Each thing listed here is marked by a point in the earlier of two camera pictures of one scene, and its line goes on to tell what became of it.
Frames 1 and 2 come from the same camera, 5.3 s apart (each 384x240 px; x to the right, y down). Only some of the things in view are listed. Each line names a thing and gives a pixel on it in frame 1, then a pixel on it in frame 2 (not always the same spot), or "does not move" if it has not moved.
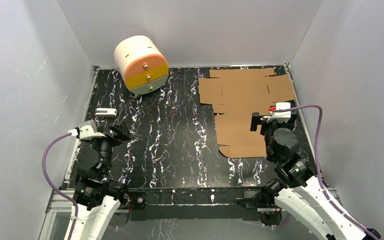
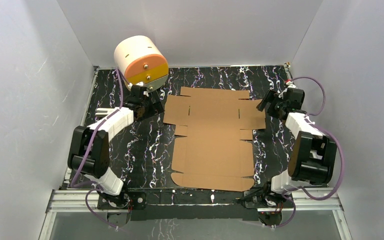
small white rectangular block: [104, 112] does not move
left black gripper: [119, 133] → [144, 96]
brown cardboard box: [235, 94] → [212, 125]
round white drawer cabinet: [143, 63] does not move
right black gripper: [257, 119] → [274, 99]
